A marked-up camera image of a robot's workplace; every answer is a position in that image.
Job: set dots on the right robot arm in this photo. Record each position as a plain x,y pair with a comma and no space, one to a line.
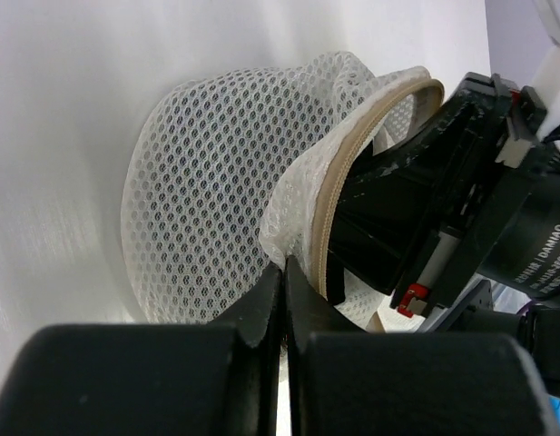
517,288

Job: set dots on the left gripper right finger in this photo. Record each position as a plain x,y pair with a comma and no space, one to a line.
346,381

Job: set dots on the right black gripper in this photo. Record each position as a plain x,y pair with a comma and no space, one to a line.
479,158

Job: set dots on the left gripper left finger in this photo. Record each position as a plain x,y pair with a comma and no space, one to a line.
217,378

